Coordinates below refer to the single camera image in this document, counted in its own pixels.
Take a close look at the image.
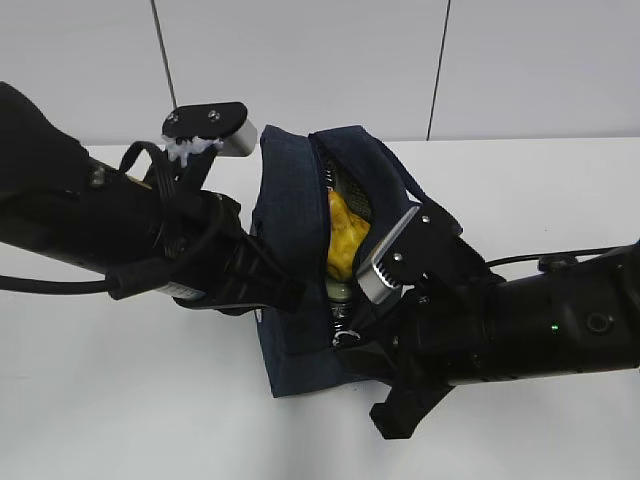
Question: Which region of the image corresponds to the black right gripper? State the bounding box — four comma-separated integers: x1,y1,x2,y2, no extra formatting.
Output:
337,284,500,440

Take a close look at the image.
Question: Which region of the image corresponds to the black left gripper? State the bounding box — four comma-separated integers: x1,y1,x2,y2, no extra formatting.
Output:
189,193,306,314

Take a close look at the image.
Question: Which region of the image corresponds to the yellow pear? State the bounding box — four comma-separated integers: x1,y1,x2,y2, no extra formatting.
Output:
327,190,370,282

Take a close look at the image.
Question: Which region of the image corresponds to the dark blue zippered lunch bag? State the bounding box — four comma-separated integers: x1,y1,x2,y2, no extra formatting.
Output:
251,125,443,398

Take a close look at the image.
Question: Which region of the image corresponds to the glass container with green lid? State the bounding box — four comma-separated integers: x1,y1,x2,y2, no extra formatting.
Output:
325,276,354,305

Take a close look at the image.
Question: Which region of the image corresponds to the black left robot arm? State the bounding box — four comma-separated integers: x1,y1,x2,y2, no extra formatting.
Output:
1,84,304,315

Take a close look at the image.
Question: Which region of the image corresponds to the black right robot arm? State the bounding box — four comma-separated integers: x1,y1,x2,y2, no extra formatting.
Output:
337,244,639,439

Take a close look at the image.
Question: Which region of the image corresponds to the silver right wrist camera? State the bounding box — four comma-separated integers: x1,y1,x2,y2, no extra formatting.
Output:
353,201,486,305

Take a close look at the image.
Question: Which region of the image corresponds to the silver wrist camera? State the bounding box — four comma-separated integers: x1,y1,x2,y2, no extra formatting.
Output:
161,101,258,157
353,201,486,305

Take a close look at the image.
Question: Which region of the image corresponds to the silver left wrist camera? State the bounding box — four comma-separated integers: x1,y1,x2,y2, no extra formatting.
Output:
161,101,258,157

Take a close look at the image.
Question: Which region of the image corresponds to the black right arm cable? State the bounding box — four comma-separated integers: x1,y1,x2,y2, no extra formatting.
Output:
484,249,626,274

